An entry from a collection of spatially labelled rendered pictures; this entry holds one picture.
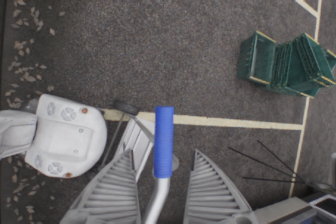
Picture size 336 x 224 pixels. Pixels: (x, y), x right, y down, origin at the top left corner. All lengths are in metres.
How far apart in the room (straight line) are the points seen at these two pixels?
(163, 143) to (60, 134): 1.06
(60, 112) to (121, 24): 0.99
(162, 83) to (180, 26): 0.69
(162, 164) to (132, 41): 1.41
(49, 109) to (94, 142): 0.38
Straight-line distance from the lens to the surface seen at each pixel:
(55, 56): 1.57
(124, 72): 1.47
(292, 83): 2.20
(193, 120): 1.72
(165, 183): 0.27
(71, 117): 1.13
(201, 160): 0.16
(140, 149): 1.56
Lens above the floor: 1.44
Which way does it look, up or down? 68 degrees down
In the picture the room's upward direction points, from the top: 105 degrees clockwise
